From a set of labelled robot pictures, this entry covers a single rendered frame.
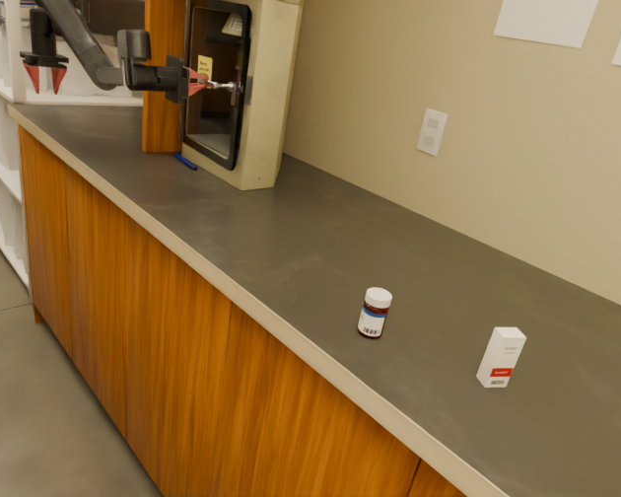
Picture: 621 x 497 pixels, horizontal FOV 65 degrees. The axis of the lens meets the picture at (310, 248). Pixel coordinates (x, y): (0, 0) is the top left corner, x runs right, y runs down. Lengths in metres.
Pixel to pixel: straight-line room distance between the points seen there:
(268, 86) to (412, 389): 0.86
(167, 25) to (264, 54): 0.38
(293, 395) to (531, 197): 0.76
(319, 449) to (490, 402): 0.30
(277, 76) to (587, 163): 0.76
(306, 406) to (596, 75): 0.91
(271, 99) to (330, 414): 0.82
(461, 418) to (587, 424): 0.19
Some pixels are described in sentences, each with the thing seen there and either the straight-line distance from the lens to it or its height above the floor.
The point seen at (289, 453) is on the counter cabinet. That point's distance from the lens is 0.98.
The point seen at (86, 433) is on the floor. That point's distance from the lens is 1.94.
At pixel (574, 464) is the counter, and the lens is 0.74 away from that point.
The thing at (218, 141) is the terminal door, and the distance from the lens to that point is 1.37.
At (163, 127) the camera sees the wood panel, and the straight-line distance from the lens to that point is 1.60.
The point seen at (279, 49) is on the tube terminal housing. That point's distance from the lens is 1.32.
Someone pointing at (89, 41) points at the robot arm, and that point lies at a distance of 1.24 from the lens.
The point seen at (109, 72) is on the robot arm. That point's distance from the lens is 1.22.
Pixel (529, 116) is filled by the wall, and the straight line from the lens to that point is 1.31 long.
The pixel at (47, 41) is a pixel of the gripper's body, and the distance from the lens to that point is 1.52.
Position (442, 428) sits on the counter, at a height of 0.94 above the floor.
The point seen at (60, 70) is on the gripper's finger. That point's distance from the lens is 1.53.
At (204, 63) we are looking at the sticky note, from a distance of 1.43.
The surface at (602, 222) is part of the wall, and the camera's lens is 1.27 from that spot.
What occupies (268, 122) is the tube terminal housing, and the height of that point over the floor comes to 1.12.
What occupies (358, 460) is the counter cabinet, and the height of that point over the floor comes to 0.78.
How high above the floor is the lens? 1.38
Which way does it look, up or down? 24 degrees down
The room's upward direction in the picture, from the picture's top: 10 degrees clockwise
